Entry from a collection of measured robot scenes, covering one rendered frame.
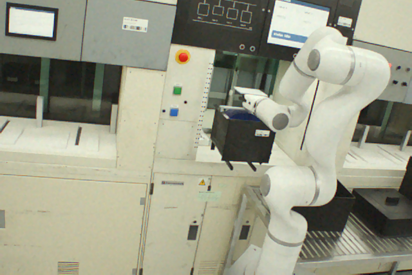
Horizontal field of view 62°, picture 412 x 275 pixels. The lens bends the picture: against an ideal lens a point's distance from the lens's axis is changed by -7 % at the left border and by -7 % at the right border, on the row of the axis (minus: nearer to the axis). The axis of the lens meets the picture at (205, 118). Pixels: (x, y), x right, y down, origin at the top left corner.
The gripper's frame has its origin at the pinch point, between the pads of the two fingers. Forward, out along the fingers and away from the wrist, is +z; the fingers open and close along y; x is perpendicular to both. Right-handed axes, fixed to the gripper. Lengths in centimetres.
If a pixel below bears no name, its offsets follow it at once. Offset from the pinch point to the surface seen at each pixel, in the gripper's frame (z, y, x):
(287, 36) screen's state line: 15.2, 18.6, 26.6
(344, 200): -27, 41, -33
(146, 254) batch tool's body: 15, -31, -94
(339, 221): -28, 43, -43
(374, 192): -10, 75, -39
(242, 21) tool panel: 15.0, -4.2, 29.3
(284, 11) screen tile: 15.1, 14.7, 37.4
